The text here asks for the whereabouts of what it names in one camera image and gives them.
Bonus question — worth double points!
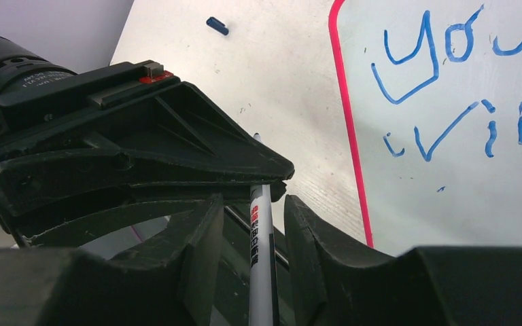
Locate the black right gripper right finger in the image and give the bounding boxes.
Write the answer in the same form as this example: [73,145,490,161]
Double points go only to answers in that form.
[284,195,522,325]

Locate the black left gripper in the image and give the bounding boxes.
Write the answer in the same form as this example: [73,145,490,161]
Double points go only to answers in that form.
[0,59,294,247]

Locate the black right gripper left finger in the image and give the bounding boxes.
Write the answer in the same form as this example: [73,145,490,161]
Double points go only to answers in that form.
[0,194,224,325]

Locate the white whiteboard marker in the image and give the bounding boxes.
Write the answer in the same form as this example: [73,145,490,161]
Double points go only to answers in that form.
[248,132,281,326]

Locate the blue marker cap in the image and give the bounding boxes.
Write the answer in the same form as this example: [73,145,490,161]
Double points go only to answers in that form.
[206,16,229,36]

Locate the pink framed whiteboard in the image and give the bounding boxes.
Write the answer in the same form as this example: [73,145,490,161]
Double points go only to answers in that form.
[328,1,522,255]

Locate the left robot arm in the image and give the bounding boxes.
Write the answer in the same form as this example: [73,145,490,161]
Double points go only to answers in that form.
[0,36,294,247]

